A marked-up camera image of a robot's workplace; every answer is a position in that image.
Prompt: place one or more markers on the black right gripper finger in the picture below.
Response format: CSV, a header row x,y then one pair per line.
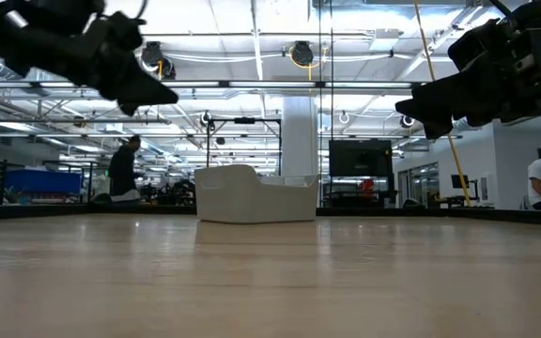
x,y
437,129
435,101

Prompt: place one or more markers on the black metal table frame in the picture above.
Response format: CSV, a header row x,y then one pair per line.
x,y
40,211

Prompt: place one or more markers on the small black monitor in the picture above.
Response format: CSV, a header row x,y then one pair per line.
x,y
459,181

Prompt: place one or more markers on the black background robot equipment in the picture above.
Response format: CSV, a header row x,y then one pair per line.
x,y
183,192

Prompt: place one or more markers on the white building column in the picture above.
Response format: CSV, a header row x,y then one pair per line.
x,y
298,141

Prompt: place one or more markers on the black television on stand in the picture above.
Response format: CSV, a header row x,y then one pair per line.
x,y
360,157

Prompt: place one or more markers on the black background frame rig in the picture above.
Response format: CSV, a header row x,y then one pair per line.
x,y
244,120

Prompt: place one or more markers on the white plastic basket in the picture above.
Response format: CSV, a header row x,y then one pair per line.
x,y
251,202

